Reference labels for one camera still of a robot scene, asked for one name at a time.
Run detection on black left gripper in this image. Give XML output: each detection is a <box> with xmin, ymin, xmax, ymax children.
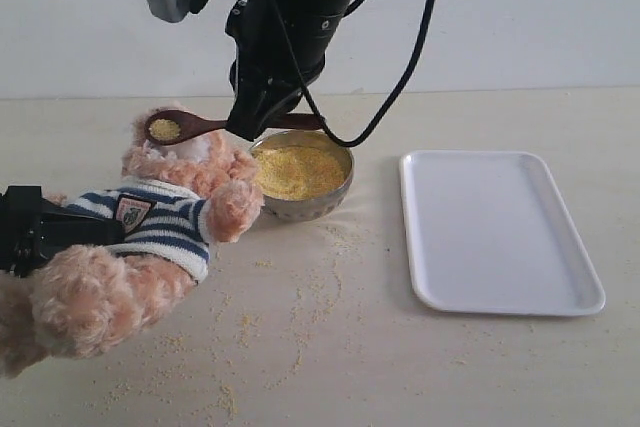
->
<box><xmin>1</xmin><ymin>185</ymin><xmax>125</xmax><ymax>277</ymax></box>

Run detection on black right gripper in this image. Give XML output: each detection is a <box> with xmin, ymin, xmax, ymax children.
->
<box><xmin>225</xmin><ymin>0</ymin><xmax>330</xmax><ymax>141</ymax></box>

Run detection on brown teddy bear striped sweater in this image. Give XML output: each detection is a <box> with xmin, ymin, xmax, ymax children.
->
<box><xmin>1</xmin><ymin>114</ymin><xmax>263</xmax><ymax>378</ymax></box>

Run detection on dark red wooden spoon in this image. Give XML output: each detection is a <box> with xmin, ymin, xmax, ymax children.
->
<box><xmin>144</xmin><ymin>109</ymin><xmax>323</xmax><ymax>146</ymax></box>

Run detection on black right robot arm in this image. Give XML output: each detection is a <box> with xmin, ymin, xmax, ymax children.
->
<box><xmin>226</xmin><ymin>0</ymin><xmax>352</xmax><ymax>141</ymax></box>

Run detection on yellow millet grains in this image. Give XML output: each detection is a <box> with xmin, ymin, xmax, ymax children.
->
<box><xmin>253</xmin><ymin>146</ymin><xmax>346</xmax><ymax>201</ymax></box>

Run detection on metal bowl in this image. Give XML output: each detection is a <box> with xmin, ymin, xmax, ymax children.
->
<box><xmin>250</xmin><ymin>130</ymin><xmax>355</xmax><ymax>222</ymax></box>

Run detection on white plastic tray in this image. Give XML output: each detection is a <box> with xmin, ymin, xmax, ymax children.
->
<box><xmin>399</xmin><ymin>150</ymin><xmax>606</xmax><ymax>317</ymax></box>

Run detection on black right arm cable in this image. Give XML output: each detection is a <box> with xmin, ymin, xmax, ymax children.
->
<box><xmin>259</xmin><ymin>0</ymin><xmax>457</xmax><ymax>148</ymax></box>

